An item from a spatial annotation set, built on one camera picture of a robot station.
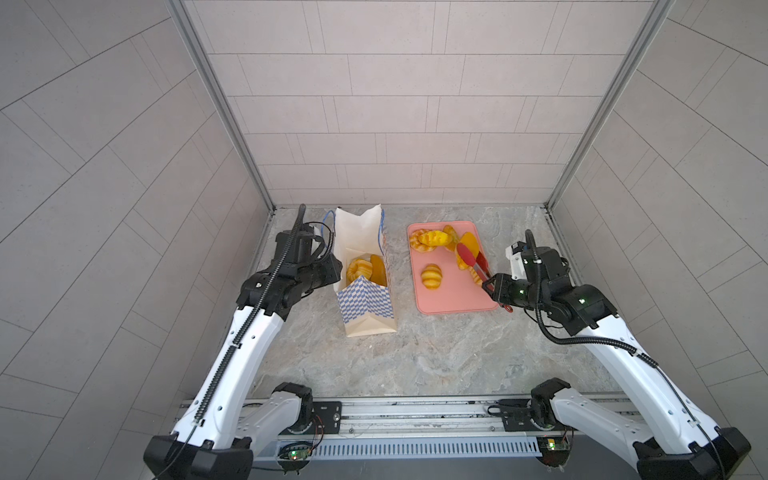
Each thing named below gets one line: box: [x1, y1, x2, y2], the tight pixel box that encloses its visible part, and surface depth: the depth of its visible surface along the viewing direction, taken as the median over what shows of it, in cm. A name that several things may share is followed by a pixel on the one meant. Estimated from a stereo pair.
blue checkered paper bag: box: [321, 204, 398, 337], surface depth 81 cm
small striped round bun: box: [421, 263, 443, 290], surface depth 96 cm
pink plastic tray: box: [408, 221, 499, 315], surface depth 96 cm
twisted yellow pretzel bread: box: [410, 225, 458, 253], surface depth 103 cm
